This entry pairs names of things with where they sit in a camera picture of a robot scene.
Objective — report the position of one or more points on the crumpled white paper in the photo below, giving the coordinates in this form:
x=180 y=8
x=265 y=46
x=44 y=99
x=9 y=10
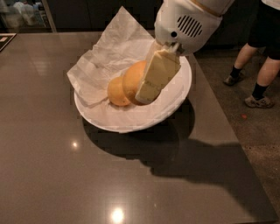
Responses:
x=123 y=43

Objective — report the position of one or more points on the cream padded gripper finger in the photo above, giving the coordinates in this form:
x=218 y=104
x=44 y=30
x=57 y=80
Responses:
x=162 y=67
x=153 y=57

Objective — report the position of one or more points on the black white mat corner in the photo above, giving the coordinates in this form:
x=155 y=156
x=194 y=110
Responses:
x=5 y=39

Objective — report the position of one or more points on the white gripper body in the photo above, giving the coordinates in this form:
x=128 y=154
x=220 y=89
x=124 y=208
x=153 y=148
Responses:
x=186 y=29

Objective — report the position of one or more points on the orange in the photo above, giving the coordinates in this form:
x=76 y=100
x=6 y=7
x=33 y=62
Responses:
x=115 y=92
x=131 y=80

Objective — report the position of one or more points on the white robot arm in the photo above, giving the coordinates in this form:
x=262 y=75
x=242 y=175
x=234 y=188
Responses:
x=215 y=5

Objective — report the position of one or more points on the white bowl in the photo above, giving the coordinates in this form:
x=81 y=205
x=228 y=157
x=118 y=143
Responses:
x=176 y=91

